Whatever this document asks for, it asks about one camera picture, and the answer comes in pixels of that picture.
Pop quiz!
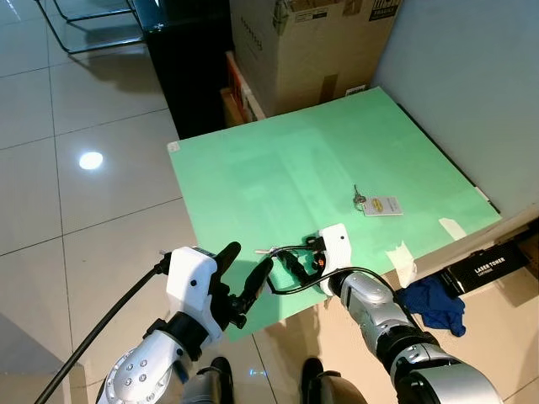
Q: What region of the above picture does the robot leg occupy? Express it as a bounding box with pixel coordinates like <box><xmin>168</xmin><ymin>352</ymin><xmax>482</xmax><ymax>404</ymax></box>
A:
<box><xmin>301</xmin><ymin>358</ymin><xmax>367</xmax><ymax>404</ymax></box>
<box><xmin>179</xmin><ymin>356</ymin><xmax>237</xmax><ymax>404</ymax></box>

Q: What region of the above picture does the robot left leg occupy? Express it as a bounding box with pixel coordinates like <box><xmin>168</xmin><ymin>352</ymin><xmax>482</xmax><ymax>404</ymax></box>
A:
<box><xmin>179</xmin><ymin>356</ymin><xmax>237</xmax><ymax>404</ymax></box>

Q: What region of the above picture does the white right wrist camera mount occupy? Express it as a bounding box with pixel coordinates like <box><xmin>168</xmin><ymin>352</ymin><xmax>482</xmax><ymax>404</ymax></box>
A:
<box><xmin>318</xmin><ymin>223</ymin><xmax>352</xmax><ymax>295</ymax></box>

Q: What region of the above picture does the green flat sheet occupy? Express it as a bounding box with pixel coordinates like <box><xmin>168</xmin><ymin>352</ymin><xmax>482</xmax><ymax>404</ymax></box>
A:
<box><xmin>167</xmin><ymin>86</ymin><xmax>504</xmax><ymax>342</ymax></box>

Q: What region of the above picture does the glossy black cabinet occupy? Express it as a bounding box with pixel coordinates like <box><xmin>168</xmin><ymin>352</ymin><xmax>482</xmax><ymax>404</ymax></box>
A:
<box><xmin>135</xmin><ymin>0</ymin><xmax>237</xmax><ymax>140</ymax></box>

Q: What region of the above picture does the key with white tag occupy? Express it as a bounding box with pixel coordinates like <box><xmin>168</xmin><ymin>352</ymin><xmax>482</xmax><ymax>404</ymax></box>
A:
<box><xmin>351</xmin><ymin>183</ymin><xmax>403</xmax><ymax>217</ymax></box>

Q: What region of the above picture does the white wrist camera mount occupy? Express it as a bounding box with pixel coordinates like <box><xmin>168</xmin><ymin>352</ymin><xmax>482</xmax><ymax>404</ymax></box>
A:
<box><xmin>318</xmin><ymin>223</ymin><xmax>352</xmax><ymax>295</ymax></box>
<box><xmin>165</xmin><ymin>246</ymin><xmax>224</xmax><ymax>342</ymax></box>

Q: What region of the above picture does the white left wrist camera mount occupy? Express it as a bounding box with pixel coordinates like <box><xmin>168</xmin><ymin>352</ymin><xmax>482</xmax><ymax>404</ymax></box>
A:
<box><xmin>165</xmin><ymin>246</ymin><xmax>224</xmax><ymax>342</ymax></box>

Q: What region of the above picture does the robot right leg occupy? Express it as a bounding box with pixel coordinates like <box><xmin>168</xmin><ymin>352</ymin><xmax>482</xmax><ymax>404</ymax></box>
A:
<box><xmin>301</xmin><ymin>358</ymin><xmax>367</xmax><ymax>404</ymax></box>

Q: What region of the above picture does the black metal frame chair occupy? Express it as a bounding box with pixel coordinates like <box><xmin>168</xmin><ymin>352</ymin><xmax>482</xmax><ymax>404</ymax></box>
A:
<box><xmin>34</xmin><ymin>0</ymin><xmax>151</xmax><ymax>56</ymax></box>

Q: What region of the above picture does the black laser toner box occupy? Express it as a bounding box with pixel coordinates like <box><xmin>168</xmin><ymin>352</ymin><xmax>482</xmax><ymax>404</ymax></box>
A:
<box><xmin>438</xmin><ymin>242</ymin><xmax>533</xmax><ymax>295</ymax></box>

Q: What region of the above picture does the blue cloth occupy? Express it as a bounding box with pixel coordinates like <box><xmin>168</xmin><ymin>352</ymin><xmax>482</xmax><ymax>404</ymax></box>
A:
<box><xmin>396</xmin><ymin>274</ymin><xmax>467</xmax><ymax>338</ymax></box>

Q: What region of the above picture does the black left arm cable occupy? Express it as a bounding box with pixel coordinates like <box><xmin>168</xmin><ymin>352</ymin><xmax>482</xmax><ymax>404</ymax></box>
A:
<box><xmin>34</xmin><ymin>257</ymin><xmax>173</xmax><ymax>404</ymax></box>

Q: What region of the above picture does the large brown cardboard carton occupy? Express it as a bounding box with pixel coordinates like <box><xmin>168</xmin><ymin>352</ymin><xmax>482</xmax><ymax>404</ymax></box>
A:
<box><xmin>229</xmin><ymin>0</ymin><xmax>403</xmax><ymax>119</ymax></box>

